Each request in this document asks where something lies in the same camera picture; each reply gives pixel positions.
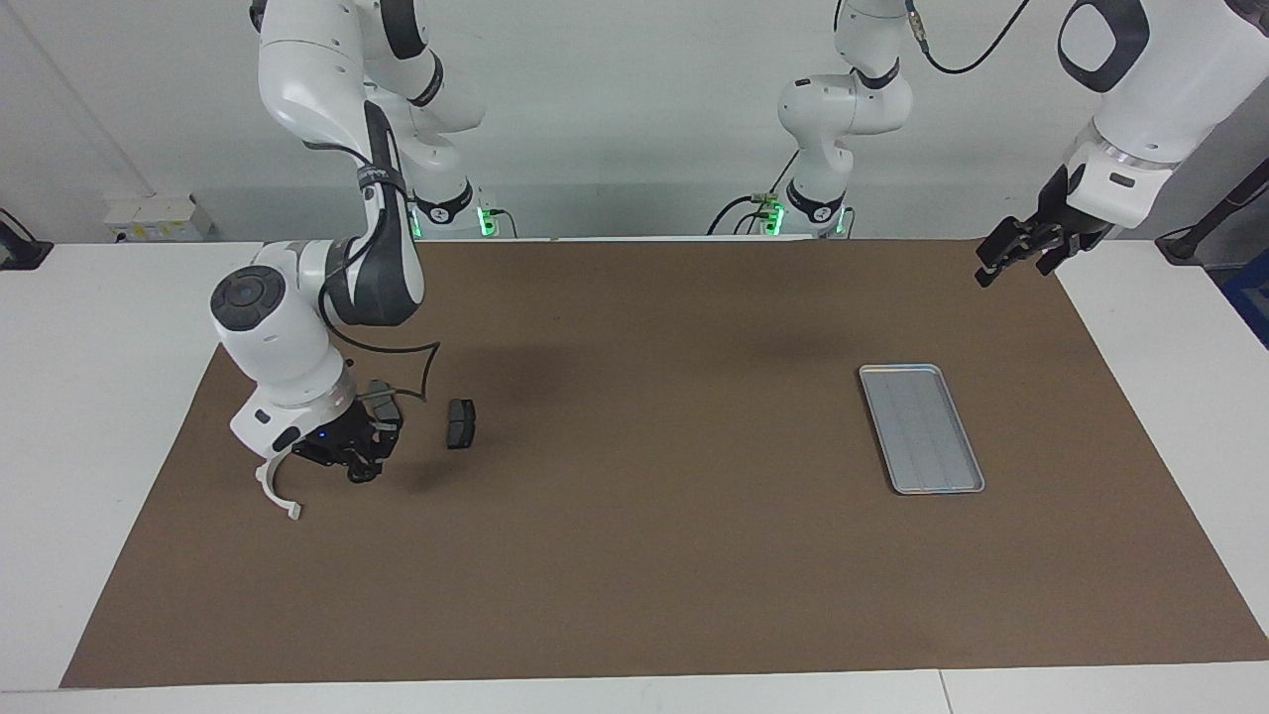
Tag white semicircular bracket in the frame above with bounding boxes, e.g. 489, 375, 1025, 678
254, 451, 304, 523

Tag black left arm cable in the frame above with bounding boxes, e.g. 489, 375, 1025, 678
904, 0, 1034, 76

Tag black stand with pole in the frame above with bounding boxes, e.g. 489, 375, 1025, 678
1155, 157, 1269, 267

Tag brown table mat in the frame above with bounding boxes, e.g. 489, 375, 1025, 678
59, 236, 1269, 689

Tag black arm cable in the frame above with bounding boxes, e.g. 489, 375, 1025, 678
319, 238, 442, 404
904, 0, 1034, 76

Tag silver metal tray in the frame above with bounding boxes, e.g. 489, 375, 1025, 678
858, 363, 987, 496

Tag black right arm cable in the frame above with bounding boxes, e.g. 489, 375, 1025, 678
319, 238, 442, 404

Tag blue object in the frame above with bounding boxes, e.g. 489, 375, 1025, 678
1221, 248, 1269, 348

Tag white wall socket box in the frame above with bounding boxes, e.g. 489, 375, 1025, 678
104, 193, 214, 244

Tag small black table clamp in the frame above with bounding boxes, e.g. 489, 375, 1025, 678
0, 208, 53, 271

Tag black left base cable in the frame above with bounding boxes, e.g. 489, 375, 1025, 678
707, 149, 802, 237

